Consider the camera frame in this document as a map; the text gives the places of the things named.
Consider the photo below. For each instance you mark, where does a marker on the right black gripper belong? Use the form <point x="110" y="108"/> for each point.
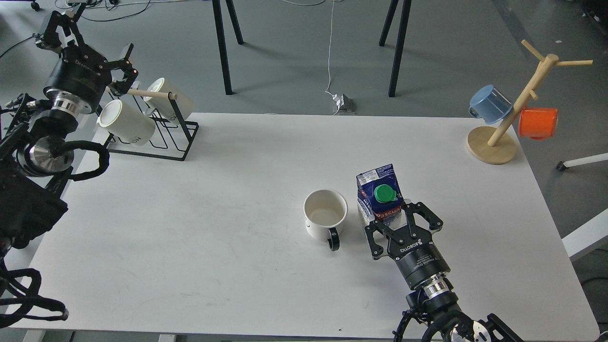
<point x="417" y="258"/>

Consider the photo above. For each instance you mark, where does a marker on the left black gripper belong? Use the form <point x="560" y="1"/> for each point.
<point x="81" y="72"/>

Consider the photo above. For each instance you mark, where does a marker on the blue white milk carton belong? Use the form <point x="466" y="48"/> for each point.
<point x="379" y="196"/>

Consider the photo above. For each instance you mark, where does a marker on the white mug black handle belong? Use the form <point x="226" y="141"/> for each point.
<point x="325" y="211"/>

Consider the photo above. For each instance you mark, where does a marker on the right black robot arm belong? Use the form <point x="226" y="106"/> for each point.
<point x="432" y="300"/>

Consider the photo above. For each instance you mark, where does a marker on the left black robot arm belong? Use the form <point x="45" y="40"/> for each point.
<point x="37" y="161"/>

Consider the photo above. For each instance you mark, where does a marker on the blue cup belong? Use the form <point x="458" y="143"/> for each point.
<point x="490" y="105"/>

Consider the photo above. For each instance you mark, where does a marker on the orange cup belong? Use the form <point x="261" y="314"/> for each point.
<point x="538" y="123"/>

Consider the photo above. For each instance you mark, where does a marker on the white mug on rack front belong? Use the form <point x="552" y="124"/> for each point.
<point x="130" y="125"/>

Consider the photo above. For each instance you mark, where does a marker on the wooden mug tree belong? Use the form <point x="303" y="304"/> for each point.
<point x="490" y="143"/>

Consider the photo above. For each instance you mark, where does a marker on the black table legs left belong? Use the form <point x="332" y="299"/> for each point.
<point x="221" y="39"/>

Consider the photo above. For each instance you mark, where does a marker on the black table legs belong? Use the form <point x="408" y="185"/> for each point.
<point x="221" y="39"/>
<point x="401" y="34"/>

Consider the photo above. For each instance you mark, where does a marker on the white side table corner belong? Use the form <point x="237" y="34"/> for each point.
<point x="585" y="239"/>

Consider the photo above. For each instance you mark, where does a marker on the white chair base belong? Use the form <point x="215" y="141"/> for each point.
<point x="562" y="166"/>

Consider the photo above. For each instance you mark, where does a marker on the black table legs right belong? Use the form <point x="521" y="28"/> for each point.
<point x="401" y="34"/>

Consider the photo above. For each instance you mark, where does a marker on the black wire mug rack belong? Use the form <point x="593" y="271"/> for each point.
<point x="170" y="108"/>

